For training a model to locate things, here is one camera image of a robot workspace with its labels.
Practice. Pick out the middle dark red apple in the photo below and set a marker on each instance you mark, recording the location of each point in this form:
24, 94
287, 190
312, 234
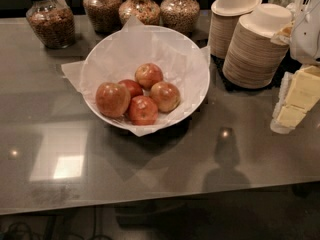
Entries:
133, 87

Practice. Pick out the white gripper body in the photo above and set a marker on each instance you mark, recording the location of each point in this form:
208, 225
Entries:
307, 45

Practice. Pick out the glass cereal jar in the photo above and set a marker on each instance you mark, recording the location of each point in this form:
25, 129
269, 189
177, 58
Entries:
103, 14
180, 15
146, 11
52, 21

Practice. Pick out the white paper liner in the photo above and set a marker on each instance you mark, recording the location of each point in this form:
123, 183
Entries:
146, 47

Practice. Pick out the back stack of paper bowls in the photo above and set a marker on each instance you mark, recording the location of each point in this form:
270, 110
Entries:
224, 18

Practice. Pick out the yellow-padded gripper finger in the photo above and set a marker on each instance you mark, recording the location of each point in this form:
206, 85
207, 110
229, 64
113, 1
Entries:
298, 94

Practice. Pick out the white bowl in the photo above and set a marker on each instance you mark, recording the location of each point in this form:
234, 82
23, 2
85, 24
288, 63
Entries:
110, 50

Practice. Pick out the left glass cereal jar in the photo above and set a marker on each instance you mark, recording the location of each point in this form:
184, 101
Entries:
52, 21

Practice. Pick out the large front-left red apple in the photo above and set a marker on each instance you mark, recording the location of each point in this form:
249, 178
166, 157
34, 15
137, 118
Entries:
112, 99

